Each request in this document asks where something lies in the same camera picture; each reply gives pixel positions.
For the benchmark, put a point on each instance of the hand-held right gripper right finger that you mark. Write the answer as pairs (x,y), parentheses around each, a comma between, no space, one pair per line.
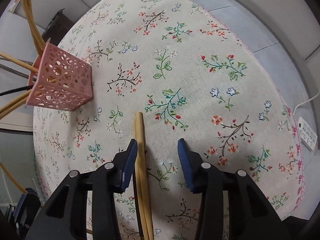
(186,167)

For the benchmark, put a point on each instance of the pale wooden chopstick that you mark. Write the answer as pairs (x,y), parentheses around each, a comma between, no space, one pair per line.
(12,178)
(139,205)
(147,205)

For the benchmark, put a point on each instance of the bunch of wooden chopsticks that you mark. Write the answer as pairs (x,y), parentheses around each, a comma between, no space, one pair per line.
(15,60)

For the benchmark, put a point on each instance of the black bin liner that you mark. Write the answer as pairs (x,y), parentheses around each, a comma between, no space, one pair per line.
(56,17)

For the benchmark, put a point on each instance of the brown trash bin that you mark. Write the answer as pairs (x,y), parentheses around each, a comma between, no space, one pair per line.
(60,30)

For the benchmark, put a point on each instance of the black chopstick gold band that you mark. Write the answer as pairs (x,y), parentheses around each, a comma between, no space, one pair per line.
(25,61)
(15,90)
(15,71)

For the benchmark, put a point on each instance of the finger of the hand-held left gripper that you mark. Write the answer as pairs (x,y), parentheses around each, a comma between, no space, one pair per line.
(23,205)

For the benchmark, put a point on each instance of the floral tablecloth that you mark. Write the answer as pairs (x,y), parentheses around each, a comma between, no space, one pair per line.
(190,75)

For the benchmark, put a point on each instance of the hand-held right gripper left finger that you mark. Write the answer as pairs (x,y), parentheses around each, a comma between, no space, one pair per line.
(128,165)

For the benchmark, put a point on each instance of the pink perforated plastic basket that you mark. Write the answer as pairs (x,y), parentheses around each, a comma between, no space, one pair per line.
(65,80)

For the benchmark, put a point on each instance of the white power strip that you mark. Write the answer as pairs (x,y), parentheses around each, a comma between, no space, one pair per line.
(307,132)

